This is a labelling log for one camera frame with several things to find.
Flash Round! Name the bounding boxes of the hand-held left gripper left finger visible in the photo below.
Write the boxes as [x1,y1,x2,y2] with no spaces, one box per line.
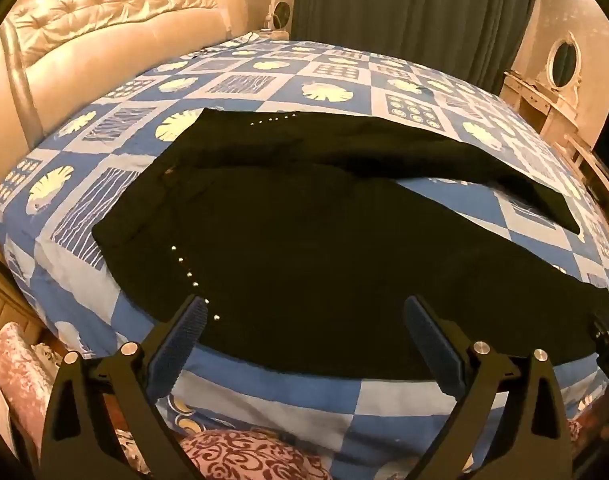
[39,295,209,480]

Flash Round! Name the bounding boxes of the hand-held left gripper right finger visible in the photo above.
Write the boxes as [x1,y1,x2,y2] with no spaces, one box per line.
[403,294,573,480]

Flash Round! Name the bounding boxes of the black pants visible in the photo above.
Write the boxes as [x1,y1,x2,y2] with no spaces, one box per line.
[92,107,609,381]

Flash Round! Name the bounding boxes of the maroon swirl patterned pillow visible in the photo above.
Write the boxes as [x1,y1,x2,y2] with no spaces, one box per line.
[179,427,330,480]

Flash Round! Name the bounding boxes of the pink floral pillow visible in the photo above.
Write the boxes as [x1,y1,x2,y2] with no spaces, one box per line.
[0,322,60,456]

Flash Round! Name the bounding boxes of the cream television cabinet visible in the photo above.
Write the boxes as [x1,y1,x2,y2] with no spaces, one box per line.
[564,135,609,221]

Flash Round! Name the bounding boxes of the white vanity table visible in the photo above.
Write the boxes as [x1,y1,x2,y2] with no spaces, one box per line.
[499,70,580,136]

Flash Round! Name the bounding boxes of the blue patterned blanket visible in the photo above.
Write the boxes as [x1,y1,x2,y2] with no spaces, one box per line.
[0,32,609,480]

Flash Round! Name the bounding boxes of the oval vanity mirror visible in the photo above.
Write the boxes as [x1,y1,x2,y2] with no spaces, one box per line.
[547,31,582,93]

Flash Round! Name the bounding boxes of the cream tufted headboard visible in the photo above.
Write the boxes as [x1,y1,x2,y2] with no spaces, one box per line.
[0,0,250,196]

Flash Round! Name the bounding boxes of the dark green curtain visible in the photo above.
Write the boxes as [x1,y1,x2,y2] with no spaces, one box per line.
[290,0,542,93]

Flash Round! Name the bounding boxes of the silver bed frame post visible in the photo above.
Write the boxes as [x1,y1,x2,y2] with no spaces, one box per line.
[0,25,48,143]

